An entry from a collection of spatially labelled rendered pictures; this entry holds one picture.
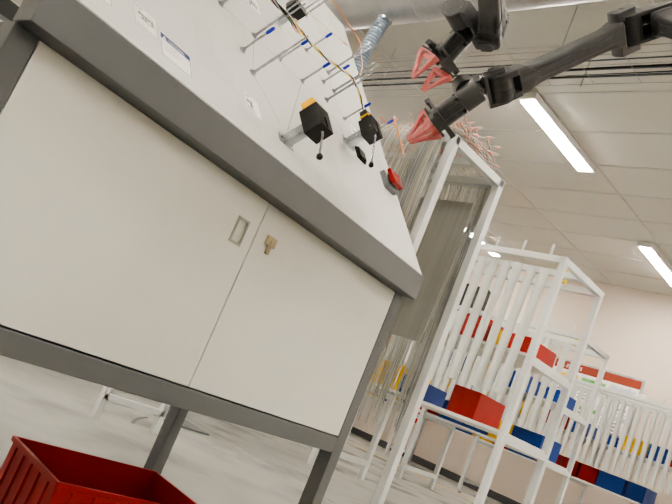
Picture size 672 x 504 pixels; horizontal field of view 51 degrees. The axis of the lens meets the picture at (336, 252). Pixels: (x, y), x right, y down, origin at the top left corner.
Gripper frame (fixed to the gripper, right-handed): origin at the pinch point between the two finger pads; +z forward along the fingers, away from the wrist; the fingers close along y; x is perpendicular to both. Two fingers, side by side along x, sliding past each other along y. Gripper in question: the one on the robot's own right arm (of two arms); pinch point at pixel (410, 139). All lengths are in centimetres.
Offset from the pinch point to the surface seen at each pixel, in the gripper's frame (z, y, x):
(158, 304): 48, 43, 42
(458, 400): 91, -278, -76
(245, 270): 38, 27, 31
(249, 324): 45, 19, 37
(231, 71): 17, 48, 6
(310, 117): 10.7, 33.7, 13.5
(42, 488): 93, 30, 52
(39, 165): 40, 75, 37
